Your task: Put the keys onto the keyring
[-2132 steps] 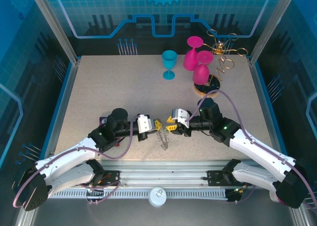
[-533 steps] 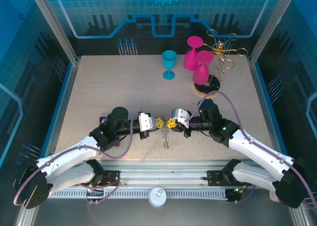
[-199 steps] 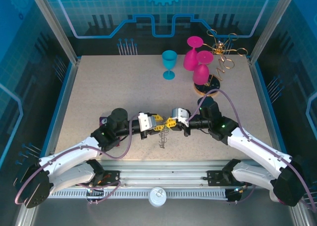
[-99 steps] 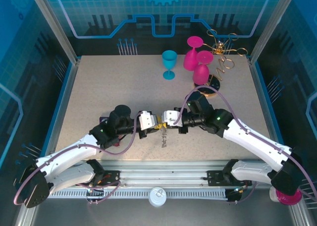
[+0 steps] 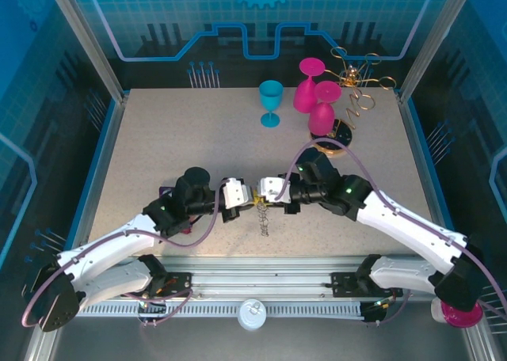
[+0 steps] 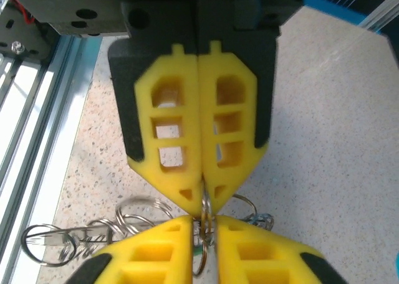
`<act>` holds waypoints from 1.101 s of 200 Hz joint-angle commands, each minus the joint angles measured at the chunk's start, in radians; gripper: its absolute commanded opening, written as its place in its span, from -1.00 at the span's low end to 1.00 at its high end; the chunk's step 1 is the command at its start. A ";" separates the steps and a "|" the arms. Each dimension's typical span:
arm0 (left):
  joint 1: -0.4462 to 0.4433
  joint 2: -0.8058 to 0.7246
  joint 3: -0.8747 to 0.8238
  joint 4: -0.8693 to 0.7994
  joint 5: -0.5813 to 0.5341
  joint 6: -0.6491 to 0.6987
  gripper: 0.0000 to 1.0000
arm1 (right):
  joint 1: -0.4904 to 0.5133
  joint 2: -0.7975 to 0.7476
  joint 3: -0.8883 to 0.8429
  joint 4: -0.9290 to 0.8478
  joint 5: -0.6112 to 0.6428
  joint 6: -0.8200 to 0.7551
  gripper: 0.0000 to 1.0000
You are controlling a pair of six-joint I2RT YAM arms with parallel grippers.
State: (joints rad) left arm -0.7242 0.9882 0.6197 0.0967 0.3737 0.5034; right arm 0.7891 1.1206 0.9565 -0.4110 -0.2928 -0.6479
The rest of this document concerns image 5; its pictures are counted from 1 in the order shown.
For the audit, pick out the grey keyring organiser disc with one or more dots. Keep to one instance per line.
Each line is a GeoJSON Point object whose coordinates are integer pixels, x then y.
{"type": "Point", "coordinates": [264, 222]}

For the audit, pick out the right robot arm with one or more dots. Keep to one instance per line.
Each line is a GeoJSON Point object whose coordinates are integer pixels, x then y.
{"type": "Point", "coordinates": [404, 222]}

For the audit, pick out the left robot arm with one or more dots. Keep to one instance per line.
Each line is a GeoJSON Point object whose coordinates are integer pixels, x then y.
{"type": "Point", "coordinates": [107, 250]}

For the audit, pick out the colourful candy bag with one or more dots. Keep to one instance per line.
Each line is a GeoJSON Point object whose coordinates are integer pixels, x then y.
{"type": "Point", "coordinates": [186, 231]}

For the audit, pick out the pink plastic goblet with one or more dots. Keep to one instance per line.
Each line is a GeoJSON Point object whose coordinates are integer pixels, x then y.
{"type": "Point", "coordinates": [305, 96]}
{"type": "Point", "coordinates": [322, 117]}

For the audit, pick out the blue plastic goblet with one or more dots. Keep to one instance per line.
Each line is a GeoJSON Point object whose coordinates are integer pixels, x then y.
{"type": "Point", "coordinates": [271, 93]}

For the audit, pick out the white round cap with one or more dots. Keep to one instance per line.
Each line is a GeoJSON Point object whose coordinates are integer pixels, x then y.
{"type": "Point", "coordinates": [251, 315]}

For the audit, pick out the white cup with pink lid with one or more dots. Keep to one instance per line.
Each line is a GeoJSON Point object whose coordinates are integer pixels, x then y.
{"type": "Point", "coordinates": [459, 319]}

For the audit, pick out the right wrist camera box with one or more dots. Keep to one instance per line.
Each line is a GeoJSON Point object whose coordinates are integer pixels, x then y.
{"type": "Point", "coordinates": [273, 188]}

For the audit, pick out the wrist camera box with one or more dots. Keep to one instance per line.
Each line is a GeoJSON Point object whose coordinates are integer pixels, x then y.
{"type": "Point", "coordinates": [273, 188]}
{"type": "Point", "coordinates": [235, 192]}

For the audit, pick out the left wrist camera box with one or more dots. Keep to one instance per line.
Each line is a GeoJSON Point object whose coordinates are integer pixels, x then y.
{"type": "Point", "coordinates": [235, 192]}

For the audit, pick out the aluminium frame rail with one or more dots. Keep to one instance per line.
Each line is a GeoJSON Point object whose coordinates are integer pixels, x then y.
{"type": "Point", "coordinates": [257, 276]}

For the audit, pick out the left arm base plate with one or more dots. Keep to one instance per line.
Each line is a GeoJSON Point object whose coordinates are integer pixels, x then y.
{"type": "Point", "coordinates": [182, 283]}

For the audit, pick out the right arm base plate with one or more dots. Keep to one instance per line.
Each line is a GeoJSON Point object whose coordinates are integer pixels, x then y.
{"type": "Point", "coordinates": [342, 283]}

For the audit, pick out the aluminium frame post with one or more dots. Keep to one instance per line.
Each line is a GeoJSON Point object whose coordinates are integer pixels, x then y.
{"type": "Point", "coordinates": [89, 40]}
{"type": "Point", "coordinates": [433, 40]}

